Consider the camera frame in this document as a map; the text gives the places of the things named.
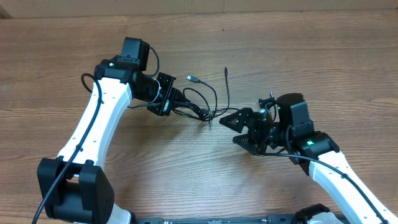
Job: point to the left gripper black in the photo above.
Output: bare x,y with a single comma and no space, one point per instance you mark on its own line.
164,106

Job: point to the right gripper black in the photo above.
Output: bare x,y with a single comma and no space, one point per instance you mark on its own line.
245,116

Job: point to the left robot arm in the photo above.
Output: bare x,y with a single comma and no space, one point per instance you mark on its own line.
73,185

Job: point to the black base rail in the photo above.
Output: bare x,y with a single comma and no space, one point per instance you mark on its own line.
270,219

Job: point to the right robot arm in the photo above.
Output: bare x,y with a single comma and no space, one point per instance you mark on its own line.
283,128

